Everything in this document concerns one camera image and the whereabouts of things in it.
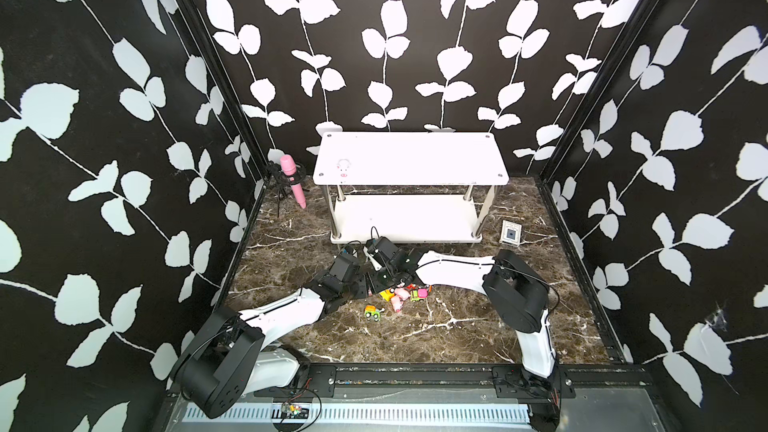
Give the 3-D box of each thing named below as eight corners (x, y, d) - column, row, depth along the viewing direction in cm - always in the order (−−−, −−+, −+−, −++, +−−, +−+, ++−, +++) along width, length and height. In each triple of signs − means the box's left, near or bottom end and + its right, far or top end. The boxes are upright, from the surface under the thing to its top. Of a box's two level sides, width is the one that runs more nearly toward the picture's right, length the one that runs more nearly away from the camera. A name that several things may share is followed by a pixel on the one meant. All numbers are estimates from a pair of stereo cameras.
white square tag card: (497, 241, 104) (499, 237, 102) (501, 223, 109) (503, 219, 107) (518, 247, 102) (520, 244, 101) (520, 228, 107) (522, 225, 106)
